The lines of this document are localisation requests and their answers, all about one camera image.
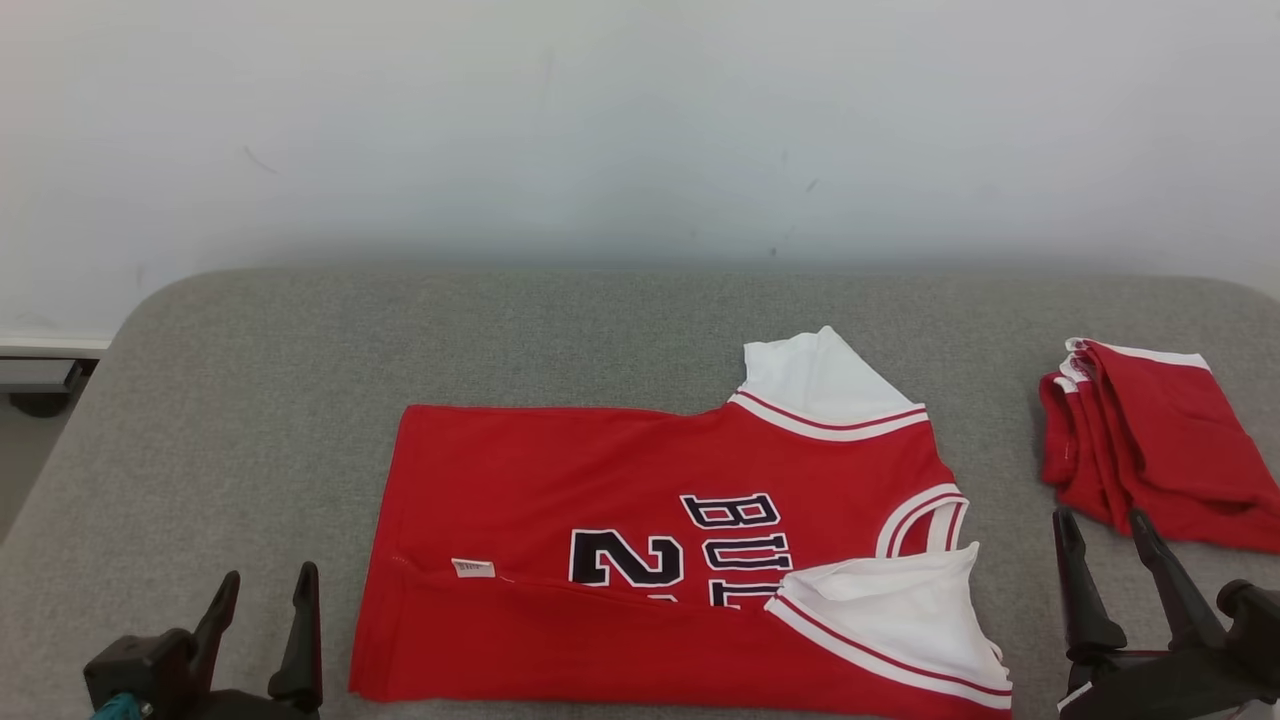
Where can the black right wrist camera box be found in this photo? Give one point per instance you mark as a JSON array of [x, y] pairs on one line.
[[1255, 610]]

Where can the grey fabric sofa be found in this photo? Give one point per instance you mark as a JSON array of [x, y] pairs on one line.
[[250, 400]]

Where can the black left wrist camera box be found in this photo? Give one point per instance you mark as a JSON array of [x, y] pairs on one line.
[[135, 665]]

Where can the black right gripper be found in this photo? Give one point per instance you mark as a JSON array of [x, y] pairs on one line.
[[1170, 685]]

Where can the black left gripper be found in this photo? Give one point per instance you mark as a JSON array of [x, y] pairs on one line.
[[250, 708]]

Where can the red jersey with white sleeves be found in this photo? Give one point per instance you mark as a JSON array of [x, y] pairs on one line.
[[520, 480]]

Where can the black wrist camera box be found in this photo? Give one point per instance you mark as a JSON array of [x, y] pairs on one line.
[[1255, 610], [135, 665]]

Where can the red shorts with white stripes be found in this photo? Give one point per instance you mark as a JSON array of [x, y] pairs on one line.
[[1170, 440]]

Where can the grey furniture leg with caster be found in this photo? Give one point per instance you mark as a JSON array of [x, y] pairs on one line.
[[40, 385]]

